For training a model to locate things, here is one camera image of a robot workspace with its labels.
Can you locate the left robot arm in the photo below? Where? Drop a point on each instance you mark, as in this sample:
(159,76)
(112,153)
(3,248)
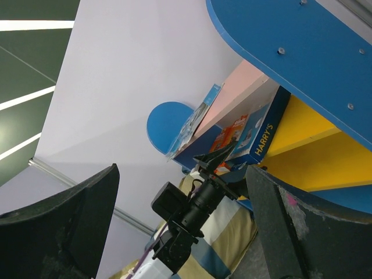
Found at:
(172,246)

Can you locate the checked beige blue pillow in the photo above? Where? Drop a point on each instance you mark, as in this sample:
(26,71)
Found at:
(228,233)

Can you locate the clear blister razor pack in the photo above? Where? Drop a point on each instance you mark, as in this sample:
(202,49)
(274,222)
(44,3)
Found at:
(180,140)
(195,119)

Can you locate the blue razor box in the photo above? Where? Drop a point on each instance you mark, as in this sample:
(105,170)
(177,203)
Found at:
(259,131)

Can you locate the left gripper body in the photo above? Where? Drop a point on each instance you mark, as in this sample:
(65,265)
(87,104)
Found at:
(205,199)

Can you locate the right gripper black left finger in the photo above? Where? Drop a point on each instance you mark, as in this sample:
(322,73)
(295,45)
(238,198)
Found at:
(62,236)

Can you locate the blue shelf with coloured boards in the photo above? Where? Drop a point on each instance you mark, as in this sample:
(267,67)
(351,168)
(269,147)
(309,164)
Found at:
(323,141)

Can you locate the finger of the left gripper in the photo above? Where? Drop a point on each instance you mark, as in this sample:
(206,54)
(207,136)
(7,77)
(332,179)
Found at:
(211,161)

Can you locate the orange Gillette Fusion5 box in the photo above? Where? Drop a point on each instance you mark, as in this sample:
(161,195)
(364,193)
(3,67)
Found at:
(220,140)

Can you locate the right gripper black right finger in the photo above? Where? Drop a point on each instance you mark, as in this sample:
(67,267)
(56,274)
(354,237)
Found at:
(305,236)

